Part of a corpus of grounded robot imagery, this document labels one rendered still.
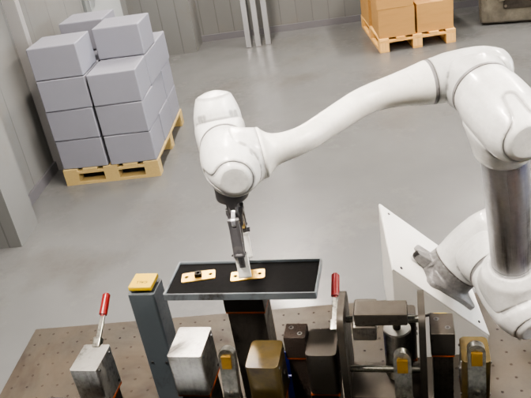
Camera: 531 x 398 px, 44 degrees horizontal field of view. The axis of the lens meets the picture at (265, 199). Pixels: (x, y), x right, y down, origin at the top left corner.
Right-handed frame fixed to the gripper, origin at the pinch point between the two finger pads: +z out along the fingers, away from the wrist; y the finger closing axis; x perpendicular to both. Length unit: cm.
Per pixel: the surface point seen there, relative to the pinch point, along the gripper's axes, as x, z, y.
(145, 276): 26.1, 5.3, 4.6
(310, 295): -14.7, 5.5, -10.4
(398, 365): -31.4, 13.0, -27.3
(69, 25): 157, 16, 388
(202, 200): 59, 121, 264
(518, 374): -68, 51, 5
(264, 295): -4.2, 5.3, -8.7
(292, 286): -10.8, 5.3, -6.4
